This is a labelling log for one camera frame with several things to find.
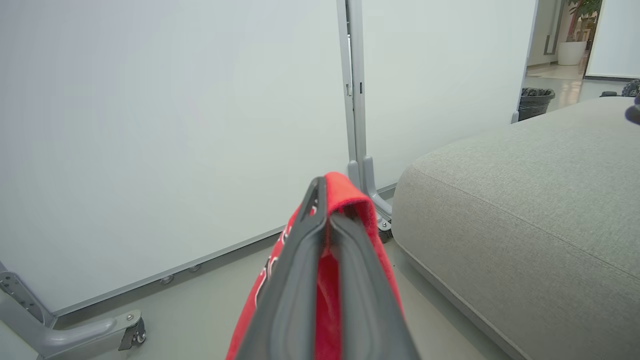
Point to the black knobbly toy wheel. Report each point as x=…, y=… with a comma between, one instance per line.
x=632, y=88

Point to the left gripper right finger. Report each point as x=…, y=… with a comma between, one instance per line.
x=365, y=310

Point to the grey curved partition foot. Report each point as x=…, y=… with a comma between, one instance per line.
x=354, y=170
x=372, y=185

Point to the grey panel end post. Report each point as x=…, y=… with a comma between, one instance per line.
x=522, y=75

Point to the wide white partition panel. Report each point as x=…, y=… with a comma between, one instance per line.
x=175, y=125

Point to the black mesh trash bin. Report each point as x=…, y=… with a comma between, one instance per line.
x=535, y=102

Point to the black caster wheel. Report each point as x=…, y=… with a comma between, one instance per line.
x=134, y=337
x=385, y=232

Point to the long grey partition foot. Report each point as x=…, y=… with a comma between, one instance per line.
x=85, y=332

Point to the green potted plant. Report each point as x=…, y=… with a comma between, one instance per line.
x=582, y=12

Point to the white plant pot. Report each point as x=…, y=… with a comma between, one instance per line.
x=571, y=52

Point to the grey fabric sofa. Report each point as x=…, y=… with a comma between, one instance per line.
x=525, y=210

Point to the white distant partition panel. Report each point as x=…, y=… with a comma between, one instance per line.
x=617, y=35

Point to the small grey panel bolt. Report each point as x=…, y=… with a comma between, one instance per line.
x=194, y=268
x=166, y=279

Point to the grey corner post with bracket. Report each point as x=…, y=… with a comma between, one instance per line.
x=22, y=295

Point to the red garment with white print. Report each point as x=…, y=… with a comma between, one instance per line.
x=345, y=192

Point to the grey vertical partition post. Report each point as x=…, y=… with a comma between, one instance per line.
x=354, y=75

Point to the dark rounded object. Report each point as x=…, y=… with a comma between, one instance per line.
x=634, y=114

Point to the narrow white partition panel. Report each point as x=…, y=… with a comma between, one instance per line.
x=440, y=75

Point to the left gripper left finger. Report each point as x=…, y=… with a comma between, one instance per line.
x=287, y=300

